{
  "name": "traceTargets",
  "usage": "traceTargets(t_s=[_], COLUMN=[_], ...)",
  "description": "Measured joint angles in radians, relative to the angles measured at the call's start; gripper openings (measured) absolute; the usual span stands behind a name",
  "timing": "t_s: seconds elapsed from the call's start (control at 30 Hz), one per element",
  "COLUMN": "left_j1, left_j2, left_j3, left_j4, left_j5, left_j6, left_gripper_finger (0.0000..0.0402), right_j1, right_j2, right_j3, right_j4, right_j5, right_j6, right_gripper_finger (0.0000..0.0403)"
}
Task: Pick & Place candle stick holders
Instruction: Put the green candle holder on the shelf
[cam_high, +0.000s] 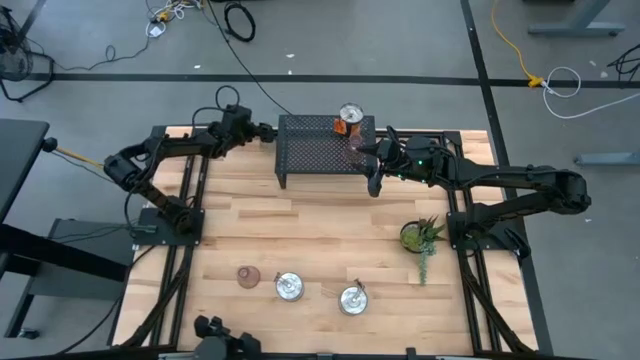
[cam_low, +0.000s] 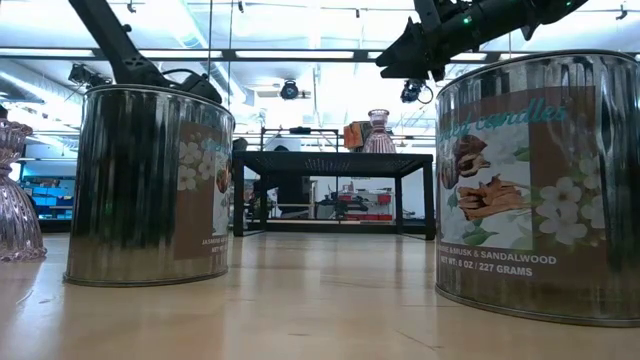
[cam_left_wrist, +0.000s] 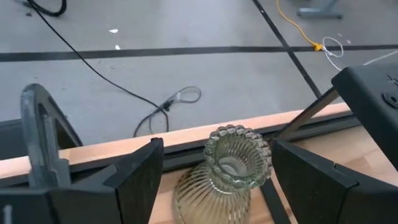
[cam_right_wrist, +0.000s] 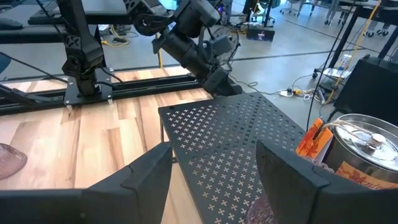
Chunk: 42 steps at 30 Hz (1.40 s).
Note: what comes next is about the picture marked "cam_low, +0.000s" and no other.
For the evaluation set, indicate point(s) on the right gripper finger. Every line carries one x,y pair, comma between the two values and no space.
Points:
410,72
402,50

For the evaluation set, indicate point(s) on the pink ribbed glass candlestick holder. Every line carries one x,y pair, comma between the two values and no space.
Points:
379,142
17,220

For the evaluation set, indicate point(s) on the silver candle tin with twine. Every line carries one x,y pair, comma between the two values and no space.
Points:
140,190

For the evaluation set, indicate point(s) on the large silver candle tin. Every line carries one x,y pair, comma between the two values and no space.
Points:
550,200

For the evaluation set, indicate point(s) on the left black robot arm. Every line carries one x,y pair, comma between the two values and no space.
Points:
117,45

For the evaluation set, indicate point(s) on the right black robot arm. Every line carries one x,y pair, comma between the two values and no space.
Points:
510,22

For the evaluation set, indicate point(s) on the thin vertical metal rod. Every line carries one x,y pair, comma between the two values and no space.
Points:
230,30
209,50

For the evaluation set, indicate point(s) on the orange box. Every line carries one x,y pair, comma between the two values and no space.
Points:
354,136

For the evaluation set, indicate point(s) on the black metal shelf riser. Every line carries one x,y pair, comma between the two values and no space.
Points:
325,162

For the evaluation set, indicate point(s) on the red storage bins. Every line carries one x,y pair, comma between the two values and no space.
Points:
382,199

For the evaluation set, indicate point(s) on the person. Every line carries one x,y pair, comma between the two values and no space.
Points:
292,197

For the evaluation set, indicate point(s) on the blue storage shelving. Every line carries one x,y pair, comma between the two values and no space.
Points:
47,192

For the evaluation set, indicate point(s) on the round black overhead camera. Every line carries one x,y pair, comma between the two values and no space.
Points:
289,91

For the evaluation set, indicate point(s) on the overhead frame beam with lights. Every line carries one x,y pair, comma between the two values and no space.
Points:
300,55

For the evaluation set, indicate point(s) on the black metal frame rig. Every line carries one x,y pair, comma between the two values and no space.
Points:
300,130

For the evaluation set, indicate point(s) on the black mounted camera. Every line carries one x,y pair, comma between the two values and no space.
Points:
82,75

